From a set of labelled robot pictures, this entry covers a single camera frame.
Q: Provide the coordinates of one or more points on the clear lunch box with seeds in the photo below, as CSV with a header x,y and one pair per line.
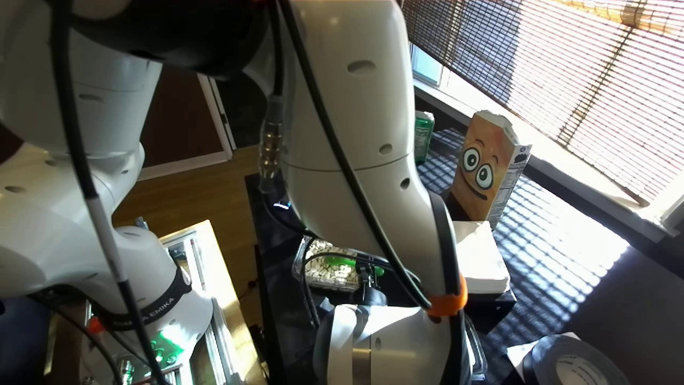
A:
x,y
331,274

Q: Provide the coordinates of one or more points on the large window blind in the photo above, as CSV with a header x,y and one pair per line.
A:
x,y
569,72

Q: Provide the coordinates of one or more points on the brown paper bag with face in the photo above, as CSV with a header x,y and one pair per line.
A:
x,y
483,171

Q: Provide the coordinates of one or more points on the blue snack bar wrapper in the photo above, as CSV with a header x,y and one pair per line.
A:
x,y
281,205

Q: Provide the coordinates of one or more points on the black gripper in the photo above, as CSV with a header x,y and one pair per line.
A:
x,y
373,281

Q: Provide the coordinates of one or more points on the grey duct tape roll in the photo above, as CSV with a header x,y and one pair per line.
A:
x,y
541,353

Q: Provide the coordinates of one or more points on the white door frame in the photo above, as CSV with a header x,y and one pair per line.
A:
x,y
217,113

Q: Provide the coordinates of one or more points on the green plastic spoon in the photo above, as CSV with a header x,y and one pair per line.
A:
x,y
378,269

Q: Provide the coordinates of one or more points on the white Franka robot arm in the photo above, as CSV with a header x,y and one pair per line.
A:
x,y
356,107

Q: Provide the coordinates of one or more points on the white napkin stack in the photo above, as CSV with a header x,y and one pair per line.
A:
x,y
483,257

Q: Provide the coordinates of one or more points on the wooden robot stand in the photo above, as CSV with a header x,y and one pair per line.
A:
x,y
227,300

